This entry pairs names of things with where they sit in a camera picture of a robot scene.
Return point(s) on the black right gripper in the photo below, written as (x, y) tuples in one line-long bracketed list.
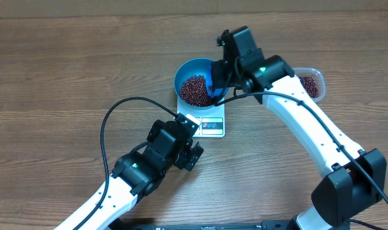
[(224, 71)]

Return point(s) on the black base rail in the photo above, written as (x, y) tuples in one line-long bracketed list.
[(264, 225)]

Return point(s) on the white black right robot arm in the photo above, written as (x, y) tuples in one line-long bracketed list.
[(352, 178)]

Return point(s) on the clear plastic container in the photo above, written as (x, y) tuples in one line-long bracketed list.
[(315, 75)]

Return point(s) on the blue plastic measuring scoop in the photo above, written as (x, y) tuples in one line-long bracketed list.
[(210, 89)]

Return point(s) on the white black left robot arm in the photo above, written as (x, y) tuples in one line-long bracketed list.
[(140, 172)]

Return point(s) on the teal blue bowl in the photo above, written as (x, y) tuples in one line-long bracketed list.
[(197, 66)]

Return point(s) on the white digital kitchen scale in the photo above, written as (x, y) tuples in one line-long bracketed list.
[(213, 122)]

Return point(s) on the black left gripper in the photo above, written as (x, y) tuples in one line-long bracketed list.
[(190, 157)]

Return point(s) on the red adzuki beans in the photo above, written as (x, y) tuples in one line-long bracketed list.
[(194, 91)]

